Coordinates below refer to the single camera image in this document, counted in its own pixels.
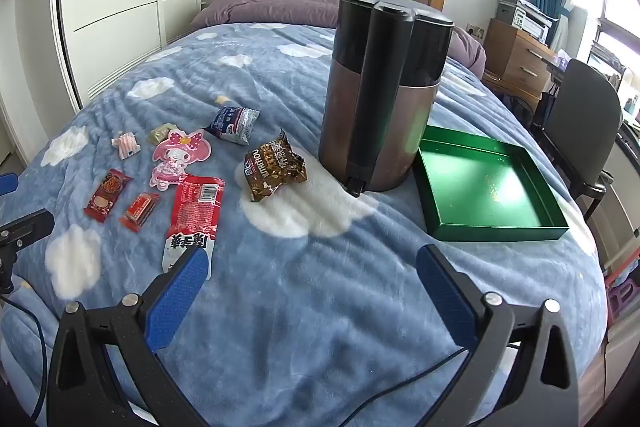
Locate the grey printer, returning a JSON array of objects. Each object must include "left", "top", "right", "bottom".
[{"left": 496, "top": 0, "right": 560, "bottom": 42}]

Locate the wooden dresser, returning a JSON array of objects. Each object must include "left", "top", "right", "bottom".
[{"left": 482, "top": 18, "right": 558, "bottom": 98}]

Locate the pink striped snack packet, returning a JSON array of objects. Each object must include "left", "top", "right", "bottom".
[{"left": 111, "top": 132, "right": 140, "bottom": 158}]

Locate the purple pillow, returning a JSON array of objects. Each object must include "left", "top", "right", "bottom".
[{"left": 190, "top": 0, "right": 487, "bottom": 80}]

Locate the pink cartoon snack packet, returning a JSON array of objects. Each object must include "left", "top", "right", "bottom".
[{"left": 150, "top": 129, "right": 215, "bottom": 192}]

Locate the blue white snack packet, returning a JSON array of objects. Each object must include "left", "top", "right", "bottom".
[{"left": 206, "top": 106, "right": 261, "bottom": 145}]

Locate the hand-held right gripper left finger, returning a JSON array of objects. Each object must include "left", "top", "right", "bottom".
[{"left": 50, "top": 248, "right": 211, "bottom": 427}]

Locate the pink metal frame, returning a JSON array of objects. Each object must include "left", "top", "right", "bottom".
[{"left": 602, "top": 247, "right": 640, "bottom": 280}]

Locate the grey chair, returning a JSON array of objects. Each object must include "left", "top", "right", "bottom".
[{"left": 532, "top": 58, "right": 624, "bottom": 220}]

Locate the purple stool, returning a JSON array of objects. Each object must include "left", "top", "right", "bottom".
[{"left": 607, "top": 279, "right": 640, "bottom": 323}]

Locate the black cable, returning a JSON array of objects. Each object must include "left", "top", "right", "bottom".
[
  {"left": 0, "top": 294, "right": 56, "bottom": 427},
  {"left": 345, "top": 341, "right": 481, "bottom": 427}
]

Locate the green tray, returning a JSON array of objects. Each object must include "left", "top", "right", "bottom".
[{"left": 412, "top": 124, "right": 571, "bottom": 242}]

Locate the small olive snack packet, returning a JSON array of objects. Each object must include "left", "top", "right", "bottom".
[{"left": 148, "top": 123, "right": 180, "bottom": 145}]

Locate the brown crinkled snack packet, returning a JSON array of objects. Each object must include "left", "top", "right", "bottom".
[{"left": 243, "top": 129, "right": 308, "bottom": 202}]

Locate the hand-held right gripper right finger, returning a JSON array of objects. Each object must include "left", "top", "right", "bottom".
[{"left": 416, "top": 244, "right": 581, "bottom": 427}]

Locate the small orange red snack packet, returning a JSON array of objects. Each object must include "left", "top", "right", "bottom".
[{"left": 119, "top": 192, "right": 160, "bottom": 233}]

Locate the dark red snack packet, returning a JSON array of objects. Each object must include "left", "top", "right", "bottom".
[{"left": 83, "top": 169, "right": 133, "bottom": 224}]

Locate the long red snack packet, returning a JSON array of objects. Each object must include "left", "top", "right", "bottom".
[{"left": 161, "top": 173, "right": 226, "bottom": 280}]

